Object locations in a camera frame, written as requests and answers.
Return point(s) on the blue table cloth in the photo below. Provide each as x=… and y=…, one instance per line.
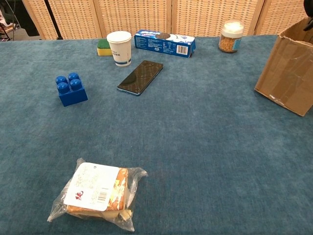
x=171, y=151

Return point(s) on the yellow green sponge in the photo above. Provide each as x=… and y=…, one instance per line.
x=103, y=47

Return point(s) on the blue toy building block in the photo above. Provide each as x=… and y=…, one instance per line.
x=73, y=94

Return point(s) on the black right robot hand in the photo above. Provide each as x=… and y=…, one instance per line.
x=309, y=7

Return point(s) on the blue cookie box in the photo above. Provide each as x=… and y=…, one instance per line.
x=161, y=45

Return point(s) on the black stapler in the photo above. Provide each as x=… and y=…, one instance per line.
x=308, y=25

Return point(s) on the white paper cup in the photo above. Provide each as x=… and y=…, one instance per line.
x=121, y=50

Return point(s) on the black stand pole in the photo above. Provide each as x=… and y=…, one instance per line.
x=52, y=20

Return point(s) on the brown cardboard box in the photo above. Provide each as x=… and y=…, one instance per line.
x=286, y=73

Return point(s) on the clear jar with white lid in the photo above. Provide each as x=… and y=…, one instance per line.
x=230, y=39

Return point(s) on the wicker folding screen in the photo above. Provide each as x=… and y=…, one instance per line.
x=137, y=14

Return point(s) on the plastic wrapped sandwich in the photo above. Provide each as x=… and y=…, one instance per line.
x=95, y=191

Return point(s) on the black smartphone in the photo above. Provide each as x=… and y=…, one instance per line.
x=140, y=77

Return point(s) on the dark background furniture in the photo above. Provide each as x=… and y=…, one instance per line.
x=22, y=14

